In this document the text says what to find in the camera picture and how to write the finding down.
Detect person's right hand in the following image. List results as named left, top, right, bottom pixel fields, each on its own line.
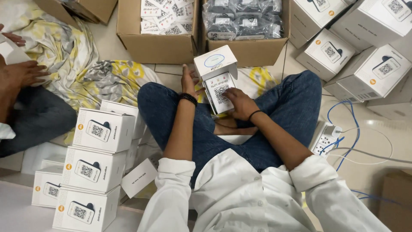
left=222, top=87, right=260, bottom=121

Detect person's left hand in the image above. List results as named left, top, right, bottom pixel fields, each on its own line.
left=181, top=64, right=206, bottom=97

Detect white printed code card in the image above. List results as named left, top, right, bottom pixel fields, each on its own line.
left=204, top=72, right=237, bottom=113

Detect white product box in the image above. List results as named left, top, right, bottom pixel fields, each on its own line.
left=193, top=45, right=239, bottom=115

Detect person's bare foot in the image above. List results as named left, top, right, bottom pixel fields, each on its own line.
left=213, top=116, right=259, bottom=136

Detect cardboard carton with white cards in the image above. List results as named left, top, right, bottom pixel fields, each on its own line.
left=116, top=0, right=200, bottom=64

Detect cardboard carton with black packets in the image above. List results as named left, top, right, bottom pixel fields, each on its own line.
left=201, top=0, right=290, bottom=67

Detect heap of white code cards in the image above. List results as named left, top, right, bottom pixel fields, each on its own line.
left=140, top=0, right=195, bottom=35

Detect person's blue jeans legs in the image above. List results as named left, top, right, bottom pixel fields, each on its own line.
left=137, top=70, right=323, bottom=189

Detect heap of bagged black packets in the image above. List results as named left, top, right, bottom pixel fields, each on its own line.
left=203, top=0, right=284, bottom=41

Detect white power strip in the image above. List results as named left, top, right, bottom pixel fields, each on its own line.
left=309, top=121, right=344, bottom=159

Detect person's white shirt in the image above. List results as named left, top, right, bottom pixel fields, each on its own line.
left=136, top=148, right=392, bottom=232

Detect empty brown cardboard carton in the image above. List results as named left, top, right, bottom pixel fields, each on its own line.
left=33, top=0, right=118, bottom=28

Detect yellow grey patterned bed sheet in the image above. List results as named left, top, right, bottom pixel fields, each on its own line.
left=0, top=0, right=281, bottom=146

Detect pile of white product boxes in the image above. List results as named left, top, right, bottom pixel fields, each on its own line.
left=21, top=99, right=159, bottom=232
left=289, top=0, right=412, bottom=122

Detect closed brown cardboard carton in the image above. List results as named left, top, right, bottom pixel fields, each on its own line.
left=378, top=171, right=412, bottom=232

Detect black bead bracelet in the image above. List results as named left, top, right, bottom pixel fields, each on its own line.
left=179, top=92, right=198, bottom=107

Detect blue cable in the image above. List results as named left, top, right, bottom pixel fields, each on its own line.
left=318, top=99, right=403, bottom=207

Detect grey cable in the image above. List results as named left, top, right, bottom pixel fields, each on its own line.
left=328, top=147, right=412, bottom=165

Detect white cable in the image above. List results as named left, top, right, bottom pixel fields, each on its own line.
left=328, top=126, right=394, bottom=167

